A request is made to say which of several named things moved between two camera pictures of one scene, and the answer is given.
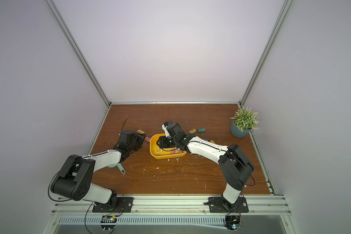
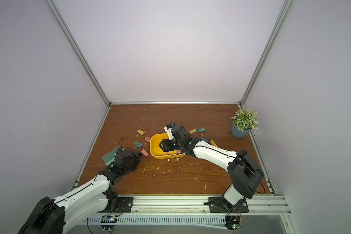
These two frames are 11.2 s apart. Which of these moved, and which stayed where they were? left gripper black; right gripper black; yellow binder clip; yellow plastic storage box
Moved: left gripper black
Stayed: yellow plastic storage box; right gripper black; yellow binder clip
